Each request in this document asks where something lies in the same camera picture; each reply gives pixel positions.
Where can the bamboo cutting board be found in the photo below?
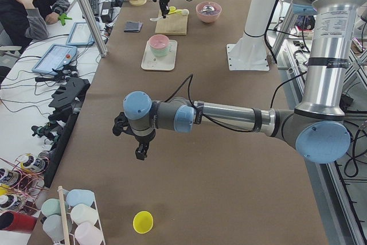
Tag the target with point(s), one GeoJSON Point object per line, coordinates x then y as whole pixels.
{"type": "Point", "coordinates": [174, 24]}

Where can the white wire cup rack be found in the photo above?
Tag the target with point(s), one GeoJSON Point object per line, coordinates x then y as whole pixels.
{"type": "Point", "coordinates": [72, 218]}

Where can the stacked green bowls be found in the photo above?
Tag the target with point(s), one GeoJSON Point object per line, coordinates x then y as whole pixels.
{"type": "Point", "coordinates": [159, 52]}

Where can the metal ice scoop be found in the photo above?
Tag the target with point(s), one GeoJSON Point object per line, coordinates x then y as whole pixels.
{"type": "Point", "coordinates": [208, 10]}

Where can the yellow plastic cup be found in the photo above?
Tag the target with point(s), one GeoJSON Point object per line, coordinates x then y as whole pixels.
{"type": "Point", "coordinates": [143, 222]}

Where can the large pink ice bowl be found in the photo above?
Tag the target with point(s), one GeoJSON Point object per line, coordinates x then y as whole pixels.
{"type": "Point", "coordinates": [208, 18]}

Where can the yellow plastic knife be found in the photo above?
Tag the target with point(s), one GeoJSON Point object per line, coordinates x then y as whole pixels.
{"type": "Point", "coordinates": [175, 11]}

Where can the small pink bowl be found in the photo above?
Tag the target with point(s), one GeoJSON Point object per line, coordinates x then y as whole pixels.
{"type": "Point", "coordinates": [159, 41]}

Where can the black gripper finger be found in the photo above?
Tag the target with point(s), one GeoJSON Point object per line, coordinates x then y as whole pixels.
{"type": "Point", "coordinates": [141, 151]}

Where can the blue teach pendant tablet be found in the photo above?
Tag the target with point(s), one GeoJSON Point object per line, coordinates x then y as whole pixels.
{"type": "Point", "coordinates": [55, 58]}

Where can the seated person in black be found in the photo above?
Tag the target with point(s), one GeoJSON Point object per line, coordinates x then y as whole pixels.
{"type": "Point", "coordinates": [27, 20]}

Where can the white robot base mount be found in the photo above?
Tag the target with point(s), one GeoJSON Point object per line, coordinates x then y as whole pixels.
{"type": "Point", "coordinates": [250, 52]}

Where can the beige rabbit tray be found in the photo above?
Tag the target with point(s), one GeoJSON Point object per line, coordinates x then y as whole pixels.
{"type": "Point", "coordinates": [150, 62]}

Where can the grey folded cloth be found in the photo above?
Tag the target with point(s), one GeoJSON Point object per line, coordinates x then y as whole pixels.
{"type": "Point", "coordinates": [131, 27]}

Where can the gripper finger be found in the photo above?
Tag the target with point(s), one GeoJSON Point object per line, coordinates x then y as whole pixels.
{"type": "Point", "coordinates": [164, 11]}

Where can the white ceramic spoon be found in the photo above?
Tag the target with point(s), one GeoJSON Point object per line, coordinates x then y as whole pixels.
{"type": "Point", "coordinates": [156, 19]}

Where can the black laptop keyboard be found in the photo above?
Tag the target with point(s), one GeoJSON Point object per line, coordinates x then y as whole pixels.
{"type": "Point", "coordinates": [94, 6]}

